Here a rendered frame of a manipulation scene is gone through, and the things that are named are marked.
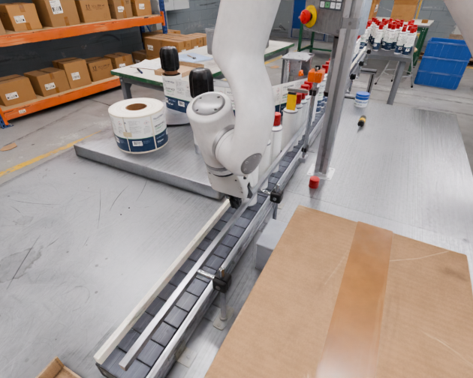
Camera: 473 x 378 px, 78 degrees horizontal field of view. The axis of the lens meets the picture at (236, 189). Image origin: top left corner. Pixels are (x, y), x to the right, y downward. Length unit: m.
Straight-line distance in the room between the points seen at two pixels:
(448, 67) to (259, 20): 5.26
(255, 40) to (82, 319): 0.65
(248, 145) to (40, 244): 0.68
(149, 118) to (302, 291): 0.89
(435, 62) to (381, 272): 5.34
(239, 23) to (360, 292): 0.40
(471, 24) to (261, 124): 0.29
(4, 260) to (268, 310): 0.77
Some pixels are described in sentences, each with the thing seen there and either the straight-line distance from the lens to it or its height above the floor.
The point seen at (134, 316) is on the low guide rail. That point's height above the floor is 0.91.
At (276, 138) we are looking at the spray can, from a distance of 0.94.
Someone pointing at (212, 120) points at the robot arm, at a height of 1.23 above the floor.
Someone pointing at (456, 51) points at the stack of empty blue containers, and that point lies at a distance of 5.66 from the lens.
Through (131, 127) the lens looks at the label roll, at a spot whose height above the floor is 0.98.
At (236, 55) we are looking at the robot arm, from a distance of 0.50.
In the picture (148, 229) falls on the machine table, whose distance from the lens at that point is 0.90.
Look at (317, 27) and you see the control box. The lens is 1.03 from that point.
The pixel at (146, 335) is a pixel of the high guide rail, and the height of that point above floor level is 0.96.
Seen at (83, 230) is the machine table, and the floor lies 0.83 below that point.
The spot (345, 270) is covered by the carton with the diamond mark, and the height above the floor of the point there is 1.12.
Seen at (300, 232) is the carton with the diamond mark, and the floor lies 1.12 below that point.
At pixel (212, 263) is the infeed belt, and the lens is 0.71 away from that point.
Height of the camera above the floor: 1.43
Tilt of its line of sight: 36 degrees down
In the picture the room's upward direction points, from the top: straight up
